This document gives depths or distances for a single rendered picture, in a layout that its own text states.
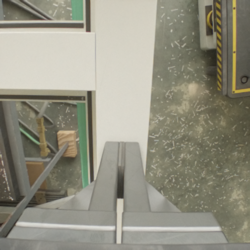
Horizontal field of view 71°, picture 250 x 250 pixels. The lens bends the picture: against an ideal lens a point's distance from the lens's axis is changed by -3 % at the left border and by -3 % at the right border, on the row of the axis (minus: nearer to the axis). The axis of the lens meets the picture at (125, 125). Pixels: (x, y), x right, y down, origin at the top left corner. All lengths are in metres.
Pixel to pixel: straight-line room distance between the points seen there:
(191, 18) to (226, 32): 0.34
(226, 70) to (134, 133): 0.74
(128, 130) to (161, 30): 0.99
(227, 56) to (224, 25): 0.12
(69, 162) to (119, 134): 1.15
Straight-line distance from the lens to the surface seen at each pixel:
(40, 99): 0.22
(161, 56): 1.10
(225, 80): 0.86
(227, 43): 0.86
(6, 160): 0.67
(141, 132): 0.15
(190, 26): 1.16
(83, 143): 0.24
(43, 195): 1.05
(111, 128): 0.15
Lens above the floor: 1.08
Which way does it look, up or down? 72 degrees down
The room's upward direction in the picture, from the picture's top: 180 degrees clockwise
